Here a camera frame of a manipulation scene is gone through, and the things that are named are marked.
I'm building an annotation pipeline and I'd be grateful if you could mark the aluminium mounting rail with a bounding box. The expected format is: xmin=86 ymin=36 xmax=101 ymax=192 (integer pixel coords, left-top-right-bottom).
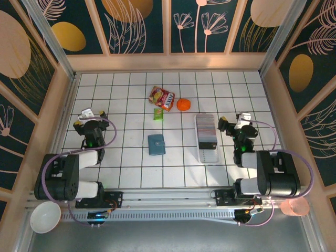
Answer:
xmin=26 ymin=186 xmax=312 ymax=211

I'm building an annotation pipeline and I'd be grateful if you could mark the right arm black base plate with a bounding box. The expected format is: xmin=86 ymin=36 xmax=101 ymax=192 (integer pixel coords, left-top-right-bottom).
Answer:
xmin=214 ymin=189 xmax=263 ymax=208

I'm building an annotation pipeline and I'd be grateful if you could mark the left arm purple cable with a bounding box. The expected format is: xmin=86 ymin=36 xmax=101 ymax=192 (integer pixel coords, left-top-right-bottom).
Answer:
xmin=40 ymin=117 xmax=118 ymax=227

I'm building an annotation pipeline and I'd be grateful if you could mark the blue leather card holder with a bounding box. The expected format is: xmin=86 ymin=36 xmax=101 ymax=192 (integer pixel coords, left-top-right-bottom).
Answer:
xmin=147 ymin=134 xmax=166 ymax=156

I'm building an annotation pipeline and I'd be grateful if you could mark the orange fruit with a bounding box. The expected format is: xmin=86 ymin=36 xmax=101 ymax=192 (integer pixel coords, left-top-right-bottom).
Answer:
xmin=176 ymin=98 xmax=192 ymax=112

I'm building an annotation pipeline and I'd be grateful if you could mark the white bowl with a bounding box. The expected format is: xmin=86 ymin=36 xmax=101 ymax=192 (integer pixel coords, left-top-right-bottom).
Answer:
xmin=29 ymin=201 xmax=62 ymax=234

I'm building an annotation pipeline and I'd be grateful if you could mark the red orange snack bag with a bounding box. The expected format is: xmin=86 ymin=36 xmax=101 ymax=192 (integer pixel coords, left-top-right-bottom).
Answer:
xmin=148 ymin=86 xmax=175 ymax=112

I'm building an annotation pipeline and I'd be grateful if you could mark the aluminium frame post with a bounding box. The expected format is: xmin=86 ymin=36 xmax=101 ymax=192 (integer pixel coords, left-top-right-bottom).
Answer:
xmin=259 ymin=0 xmax=308 ymax=76
xmin=22 ymin=0 xmax=77 ymax=79

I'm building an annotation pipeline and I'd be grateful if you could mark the pink plastic cup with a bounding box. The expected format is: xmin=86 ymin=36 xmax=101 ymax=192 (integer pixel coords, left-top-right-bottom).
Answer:
xmin=279 ymin=194 xmax=310 ymax=217

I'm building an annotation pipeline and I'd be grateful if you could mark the black electronics board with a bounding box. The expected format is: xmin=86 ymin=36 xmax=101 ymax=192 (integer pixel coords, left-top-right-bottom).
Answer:
xmin=87 ymin=211 xmax=108 ymax=226
xmin=234 ymin=207 xmax=265 ymax=226

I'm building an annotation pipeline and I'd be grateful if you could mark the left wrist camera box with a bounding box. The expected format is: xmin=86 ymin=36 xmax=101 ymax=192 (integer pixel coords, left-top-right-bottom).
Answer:
xmin=78 ymin=108 xmax=96 ymax=120

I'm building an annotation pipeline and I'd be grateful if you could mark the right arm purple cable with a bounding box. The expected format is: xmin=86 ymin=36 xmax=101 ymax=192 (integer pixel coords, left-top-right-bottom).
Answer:
xmin=237 ymin=118 xmax=315 ymax=227

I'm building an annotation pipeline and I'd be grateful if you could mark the white slotted card tray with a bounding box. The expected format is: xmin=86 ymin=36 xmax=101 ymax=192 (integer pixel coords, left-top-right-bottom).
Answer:
xmin=194 ymin=113 xmax=221 ymax=165

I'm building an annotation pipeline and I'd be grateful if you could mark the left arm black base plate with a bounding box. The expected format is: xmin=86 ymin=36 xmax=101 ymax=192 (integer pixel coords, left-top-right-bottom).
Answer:
xmin=75 ymin=191 xmax=124 ymax=209

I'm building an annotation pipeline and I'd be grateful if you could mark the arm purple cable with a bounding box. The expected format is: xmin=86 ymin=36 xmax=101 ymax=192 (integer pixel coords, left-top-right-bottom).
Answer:
xmin=40 ymin=117 xmax=118 ymax=227
xmin=237 ymin=118 xmax=315 ymax=227

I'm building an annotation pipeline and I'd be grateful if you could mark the row of credit cards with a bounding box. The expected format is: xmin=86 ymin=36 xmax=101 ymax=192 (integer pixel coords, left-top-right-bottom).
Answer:
xmin=196 ymin=113 xmax=218 ymax=150

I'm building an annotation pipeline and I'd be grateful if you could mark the slotted grey cable duct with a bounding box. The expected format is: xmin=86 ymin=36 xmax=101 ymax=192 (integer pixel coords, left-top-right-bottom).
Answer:
xmin=60 ymin=209 xmax=263 ymax=224

